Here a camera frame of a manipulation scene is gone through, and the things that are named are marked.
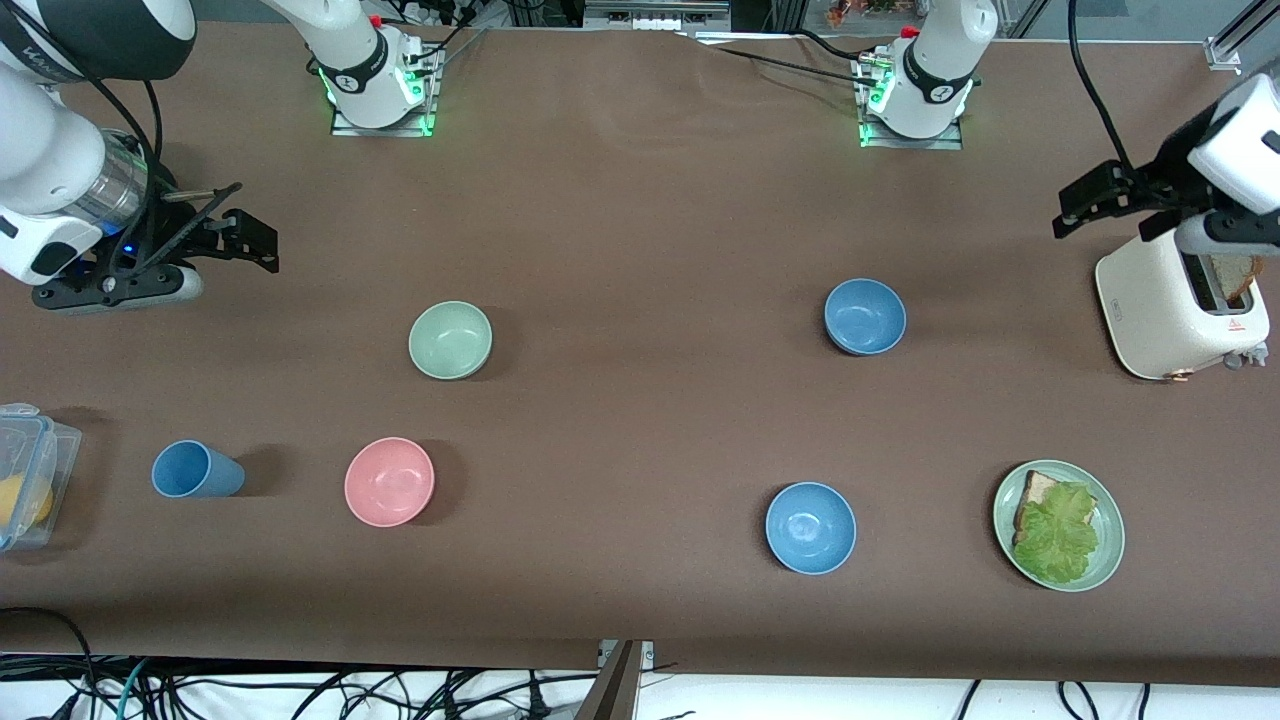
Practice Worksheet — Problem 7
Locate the green plate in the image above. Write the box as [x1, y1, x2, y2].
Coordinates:
[993, 460, 1127, 593]

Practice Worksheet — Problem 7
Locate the bread slice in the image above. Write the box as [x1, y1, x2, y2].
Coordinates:
[1208, 254, 1263, 303]
[1013, 470, 1063, 547]

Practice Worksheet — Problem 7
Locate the pink bowl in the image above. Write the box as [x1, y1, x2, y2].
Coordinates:
[344, 436, 437, 528]

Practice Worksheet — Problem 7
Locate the black cable on table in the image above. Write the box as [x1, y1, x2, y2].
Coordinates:
[688, 28, 873, 81]

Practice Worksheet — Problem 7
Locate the black floor cable loop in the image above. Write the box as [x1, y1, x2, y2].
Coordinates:
[0, 606, 98, 720]

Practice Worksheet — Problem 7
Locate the grey metal frame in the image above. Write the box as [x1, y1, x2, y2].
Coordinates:
[583, 0, 733, 32]

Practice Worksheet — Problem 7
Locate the green bowl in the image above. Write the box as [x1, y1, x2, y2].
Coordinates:
[408, 300, 494, 382]

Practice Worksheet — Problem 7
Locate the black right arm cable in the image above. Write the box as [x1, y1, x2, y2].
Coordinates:
[0, 10, 167, 276]

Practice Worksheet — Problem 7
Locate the aluminium frame profile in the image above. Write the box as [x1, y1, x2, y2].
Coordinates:
[1204, 0, 1280, 73]

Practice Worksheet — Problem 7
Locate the green lettuce leaf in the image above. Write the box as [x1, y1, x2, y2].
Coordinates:
[1011, 482, 1101, 585]

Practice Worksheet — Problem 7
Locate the teal cable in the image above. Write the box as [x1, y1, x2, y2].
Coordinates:
[116, 657, 153, 720]

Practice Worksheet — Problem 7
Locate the blue bowl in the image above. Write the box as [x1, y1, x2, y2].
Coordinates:
[824, 278, 908, 357]
[765, 481, 858, 576]

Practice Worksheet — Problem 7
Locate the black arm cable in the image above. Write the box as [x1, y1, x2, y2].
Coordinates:
[0, 10, 167, 276]
[1066, 0, 1137, 171]

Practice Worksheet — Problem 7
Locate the blue ribbed cup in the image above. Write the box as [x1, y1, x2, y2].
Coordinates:
[151, 440, 246, 499]

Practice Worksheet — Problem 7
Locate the clear plastic lidded container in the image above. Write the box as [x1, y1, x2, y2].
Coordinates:
[0, 402, 83, 553]

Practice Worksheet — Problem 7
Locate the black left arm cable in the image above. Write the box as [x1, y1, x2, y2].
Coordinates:
[1066, 0, 1137, 171]

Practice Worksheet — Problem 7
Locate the metal stand post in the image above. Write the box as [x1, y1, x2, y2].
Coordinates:
[572, 638, 656, 720]

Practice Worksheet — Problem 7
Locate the yellow fruit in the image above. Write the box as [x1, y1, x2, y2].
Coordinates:
[0, 474, 54, 532]

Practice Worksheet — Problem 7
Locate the cream white toaster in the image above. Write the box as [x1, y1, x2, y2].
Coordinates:
[1094, 228, 1272, 382]

